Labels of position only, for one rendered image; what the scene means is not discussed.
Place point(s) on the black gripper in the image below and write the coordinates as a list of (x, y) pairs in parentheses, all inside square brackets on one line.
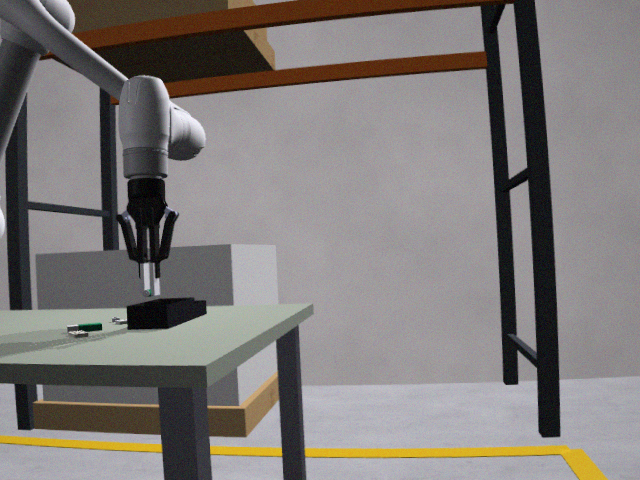
[(146, 206)]

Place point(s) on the black three-section bin rack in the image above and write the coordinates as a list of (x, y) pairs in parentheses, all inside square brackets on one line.
[(156, 314)]

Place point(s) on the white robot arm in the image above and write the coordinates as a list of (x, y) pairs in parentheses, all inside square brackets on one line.
[(150, 129)]

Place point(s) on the green and white eraser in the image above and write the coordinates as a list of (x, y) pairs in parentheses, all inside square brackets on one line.
[(85, 327)]

